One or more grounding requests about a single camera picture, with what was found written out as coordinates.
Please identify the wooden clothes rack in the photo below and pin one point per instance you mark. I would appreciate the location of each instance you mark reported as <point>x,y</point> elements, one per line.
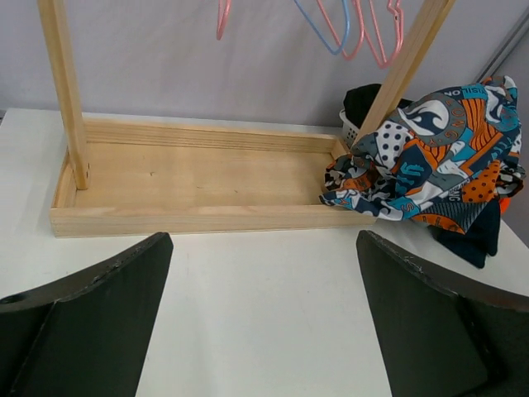
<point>135,178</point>

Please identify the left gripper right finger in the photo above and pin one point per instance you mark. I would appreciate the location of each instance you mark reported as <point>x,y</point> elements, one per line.
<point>442,333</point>

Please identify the orange grey camouflage shorts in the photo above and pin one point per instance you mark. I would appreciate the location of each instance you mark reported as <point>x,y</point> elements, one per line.
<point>344,174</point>

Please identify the navy blue shorts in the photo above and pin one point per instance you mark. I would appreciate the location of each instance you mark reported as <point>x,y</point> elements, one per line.
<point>480,241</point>

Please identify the black shorts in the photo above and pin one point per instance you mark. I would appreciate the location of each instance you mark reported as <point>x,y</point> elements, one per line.
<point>357,103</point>

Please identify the white plastic basket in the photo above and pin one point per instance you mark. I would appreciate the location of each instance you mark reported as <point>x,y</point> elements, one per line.
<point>351,130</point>

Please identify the blue wire hanger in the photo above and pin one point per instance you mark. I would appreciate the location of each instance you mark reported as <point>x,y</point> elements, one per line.
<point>329,37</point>

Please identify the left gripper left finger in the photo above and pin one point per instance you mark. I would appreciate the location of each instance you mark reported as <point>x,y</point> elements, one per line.
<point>86,334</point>

